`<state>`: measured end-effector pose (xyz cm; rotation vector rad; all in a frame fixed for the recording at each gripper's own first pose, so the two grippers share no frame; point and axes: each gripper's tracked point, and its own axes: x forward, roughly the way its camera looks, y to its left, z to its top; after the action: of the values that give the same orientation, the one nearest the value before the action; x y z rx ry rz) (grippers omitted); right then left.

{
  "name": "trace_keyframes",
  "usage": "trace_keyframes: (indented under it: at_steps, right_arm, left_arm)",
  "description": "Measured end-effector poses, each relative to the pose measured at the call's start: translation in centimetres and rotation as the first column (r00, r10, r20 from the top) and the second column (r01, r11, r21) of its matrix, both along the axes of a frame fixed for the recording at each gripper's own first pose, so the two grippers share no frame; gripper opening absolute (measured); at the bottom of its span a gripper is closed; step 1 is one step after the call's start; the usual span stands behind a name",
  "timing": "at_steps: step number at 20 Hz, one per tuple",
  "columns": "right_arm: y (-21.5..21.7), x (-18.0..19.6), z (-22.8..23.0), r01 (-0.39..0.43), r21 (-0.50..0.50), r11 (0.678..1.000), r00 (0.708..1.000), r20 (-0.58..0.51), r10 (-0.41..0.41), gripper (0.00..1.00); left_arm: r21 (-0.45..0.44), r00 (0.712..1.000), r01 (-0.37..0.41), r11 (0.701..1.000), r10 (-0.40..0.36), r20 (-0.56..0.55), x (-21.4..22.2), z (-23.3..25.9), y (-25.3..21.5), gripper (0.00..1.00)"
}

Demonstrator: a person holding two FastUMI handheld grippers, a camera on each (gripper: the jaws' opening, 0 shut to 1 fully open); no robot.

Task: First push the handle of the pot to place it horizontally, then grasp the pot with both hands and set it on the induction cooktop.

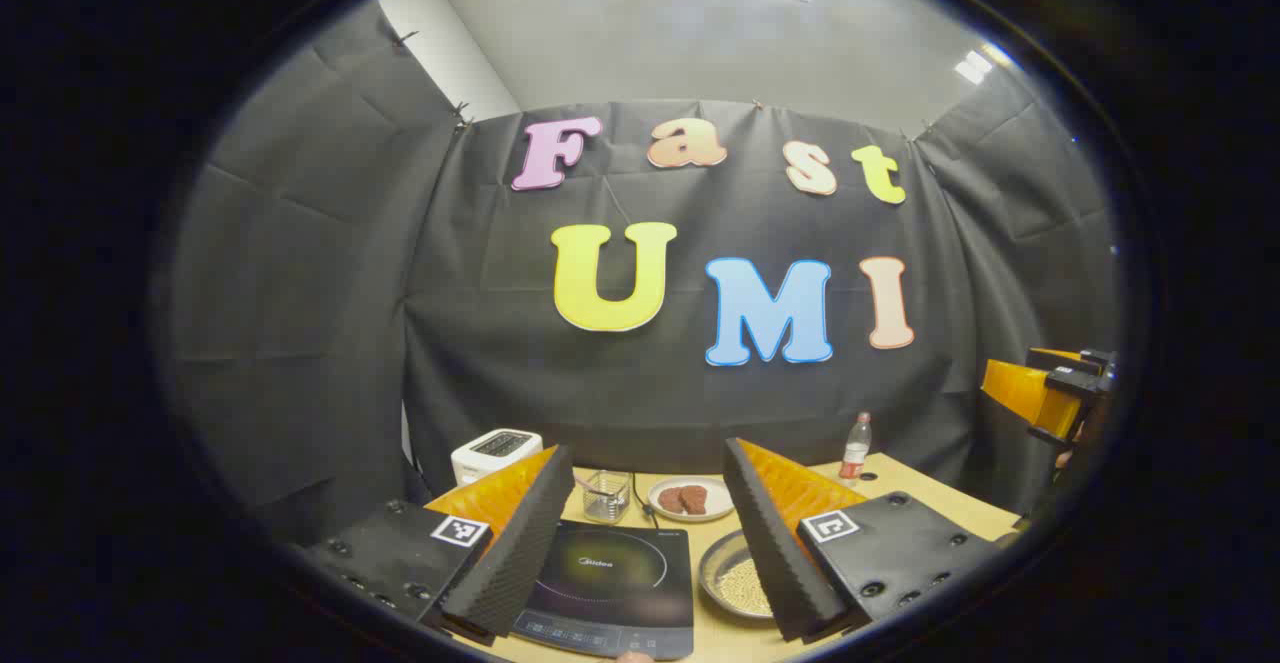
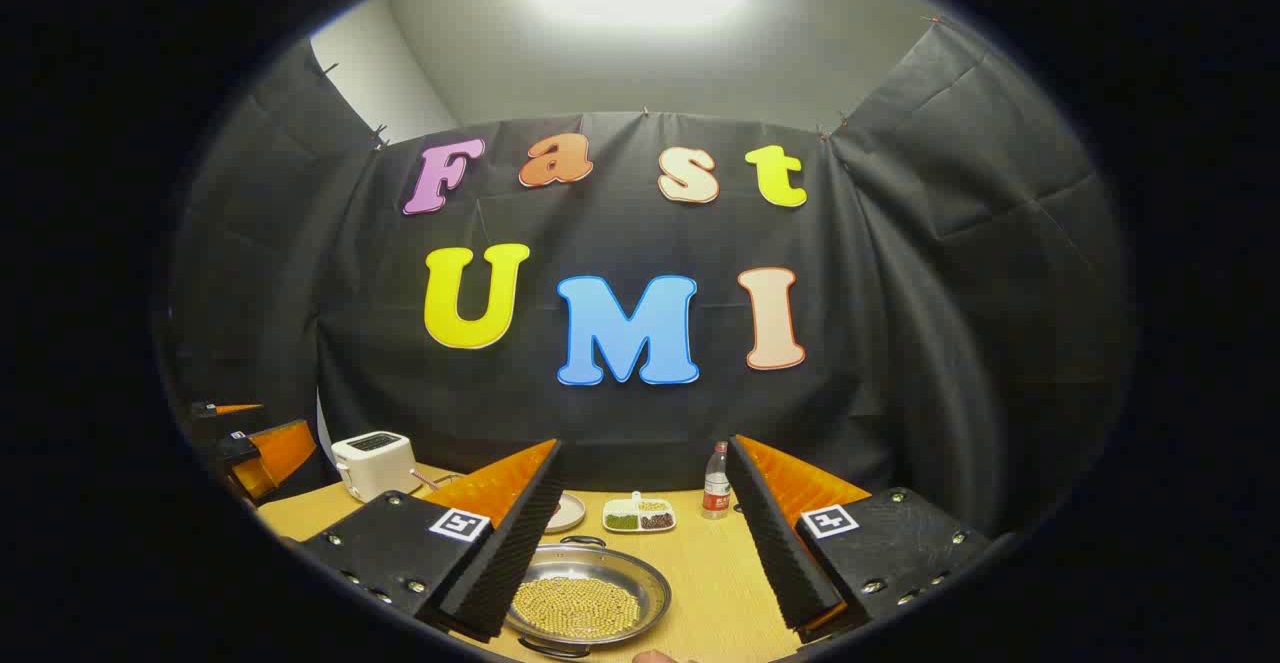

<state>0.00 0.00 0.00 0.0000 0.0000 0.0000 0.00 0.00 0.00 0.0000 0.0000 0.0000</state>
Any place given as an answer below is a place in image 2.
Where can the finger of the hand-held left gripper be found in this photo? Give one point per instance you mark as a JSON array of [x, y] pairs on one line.
[[225, 421], [280, 453]]

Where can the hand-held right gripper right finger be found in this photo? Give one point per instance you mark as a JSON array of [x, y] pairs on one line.
[[780, 553]]

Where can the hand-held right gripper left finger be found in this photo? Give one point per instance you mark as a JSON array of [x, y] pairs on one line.
[[510, 553]]

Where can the white round plate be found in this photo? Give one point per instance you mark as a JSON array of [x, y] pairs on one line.
[[570, 513]]

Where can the pile of yellow soybeans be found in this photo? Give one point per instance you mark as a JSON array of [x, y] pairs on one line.
[[580, 608]]

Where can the clear plastic water bottle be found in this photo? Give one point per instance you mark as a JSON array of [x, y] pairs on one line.
[[716, 488]]

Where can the white toaster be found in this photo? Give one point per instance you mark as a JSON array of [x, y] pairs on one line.
[[375, 463]]

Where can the pink striped straw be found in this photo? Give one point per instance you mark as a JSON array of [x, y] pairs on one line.
[[425, 480]]

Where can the white divided bean dish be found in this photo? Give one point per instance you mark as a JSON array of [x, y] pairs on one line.
[[640, 516]]

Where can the black backdrop cloth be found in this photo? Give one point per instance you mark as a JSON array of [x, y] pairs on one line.
[[640, 423]]

